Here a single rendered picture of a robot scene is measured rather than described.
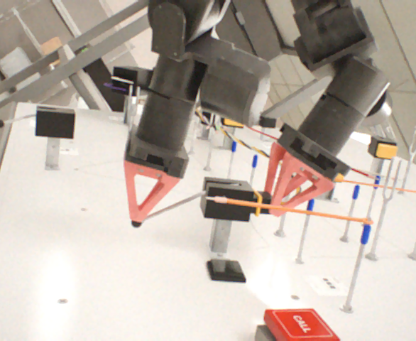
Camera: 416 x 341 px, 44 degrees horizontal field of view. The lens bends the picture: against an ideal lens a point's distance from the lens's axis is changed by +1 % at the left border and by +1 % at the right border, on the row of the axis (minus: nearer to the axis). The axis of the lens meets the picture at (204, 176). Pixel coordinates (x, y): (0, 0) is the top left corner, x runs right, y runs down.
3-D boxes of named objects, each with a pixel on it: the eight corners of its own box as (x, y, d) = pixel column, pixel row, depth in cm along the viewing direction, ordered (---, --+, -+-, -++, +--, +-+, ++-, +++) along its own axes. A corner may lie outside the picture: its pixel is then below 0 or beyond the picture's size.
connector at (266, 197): (230, 204, 65) (232, 189, 64) (266, 206, 66) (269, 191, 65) (236, 212, 62) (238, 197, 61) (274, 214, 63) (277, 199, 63)
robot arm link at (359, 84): (348, 43, 59) (392, 67, 57) (360, 62, 65) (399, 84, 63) (313, 94, 61) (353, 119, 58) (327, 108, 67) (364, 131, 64)
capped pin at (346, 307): (336, 307, 56) (359, 214, 53) (346, 305, 56) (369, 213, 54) (346, 314, 55) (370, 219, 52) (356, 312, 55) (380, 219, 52)
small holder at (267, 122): (241, 136, 141) (244, 113, 139) (267, 138, 143) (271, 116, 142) (246, 139, 137) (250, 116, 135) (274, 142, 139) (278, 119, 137)
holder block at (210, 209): (199, 206, 65) (204, 175, 64) (242, 210, 66) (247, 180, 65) (204, 218, 61) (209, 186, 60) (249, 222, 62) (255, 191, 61)
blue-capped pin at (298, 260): (290, 258, 66) (304, 195, 64) (302, 259, 66) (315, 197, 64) (294, 263, 65) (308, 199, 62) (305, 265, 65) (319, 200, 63)
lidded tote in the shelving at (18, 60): (-4, 58, 690) (18, 45, 692) (1, 59, 729) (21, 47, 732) (23, 98, 706) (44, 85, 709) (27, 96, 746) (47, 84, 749)
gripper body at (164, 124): (177, 153, 66) (195, 97, 64) (184, 175, 56) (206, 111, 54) (128, 138, 64) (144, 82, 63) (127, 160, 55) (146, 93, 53)
